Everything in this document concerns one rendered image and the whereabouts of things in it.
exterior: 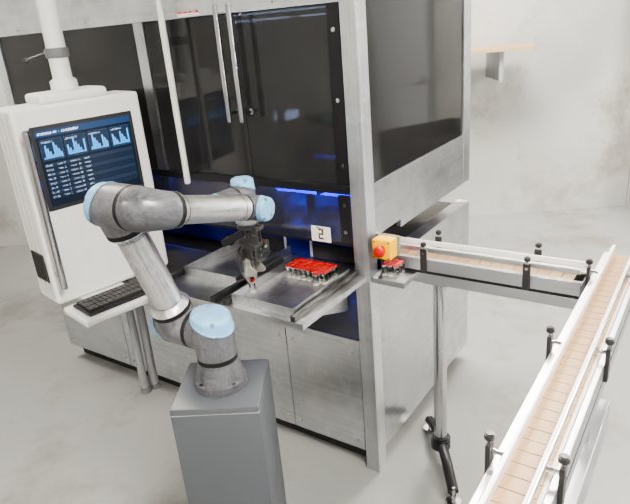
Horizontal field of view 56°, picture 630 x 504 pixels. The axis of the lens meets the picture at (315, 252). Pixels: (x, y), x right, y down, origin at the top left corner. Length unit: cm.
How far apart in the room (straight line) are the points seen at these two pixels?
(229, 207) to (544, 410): 92
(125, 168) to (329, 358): 112
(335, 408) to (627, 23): 415
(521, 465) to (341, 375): 128
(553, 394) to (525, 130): 420
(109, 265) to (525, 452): 181
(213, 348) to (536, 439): 85
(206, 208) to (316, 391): 121
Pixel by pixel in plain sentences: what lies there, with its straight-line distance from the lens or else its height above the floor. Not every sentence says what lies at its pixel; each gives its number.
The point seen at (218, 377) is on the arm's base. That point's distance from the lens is 172.
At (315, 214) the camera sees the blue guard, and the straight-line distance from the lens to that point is 218.
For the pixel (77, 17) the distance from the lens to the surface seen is 289.
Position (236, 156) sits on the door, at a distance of 236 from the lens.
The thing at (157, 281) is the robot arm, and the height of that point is 113.
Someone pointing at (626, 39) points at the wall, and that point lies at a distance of 569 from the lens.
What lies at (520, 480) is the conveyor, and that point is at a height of 93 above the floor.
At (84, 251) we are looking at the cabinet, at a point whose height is 98.
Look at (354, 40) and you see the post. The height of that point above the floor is 168.
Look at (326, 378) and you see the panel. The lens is 249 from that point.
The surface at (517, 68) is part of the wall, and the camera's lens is 541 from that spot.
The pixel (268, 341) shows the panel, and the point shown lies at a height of 49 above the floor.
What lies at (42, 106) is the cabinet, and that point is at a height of 154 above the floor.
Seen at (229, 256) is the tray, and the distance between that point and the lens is 247.
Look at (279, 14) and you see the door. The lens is 214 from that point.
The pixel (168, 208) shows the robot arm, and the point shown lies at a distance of 148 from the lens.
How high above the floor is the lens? 175
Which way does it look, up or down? 21 degrees down
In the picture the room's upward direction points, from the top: 5 degrees counter-clockwise
